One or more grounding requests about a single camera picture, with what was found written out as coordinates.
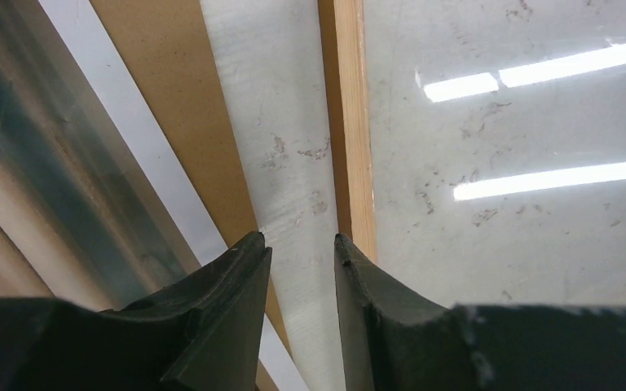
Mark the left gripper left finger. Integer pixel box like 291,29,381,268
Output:
0,231,272,390

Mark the wooden picture frame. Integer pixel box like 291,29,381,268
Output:
317,0,626,314

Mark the clear acrylic sheet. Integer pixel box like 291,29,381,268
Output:
361,0,626,309

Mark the brown backing board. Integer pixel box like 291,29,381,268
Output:
88,0,293,391

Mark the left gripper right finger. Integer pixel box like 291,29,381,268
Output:
334,234,626,390

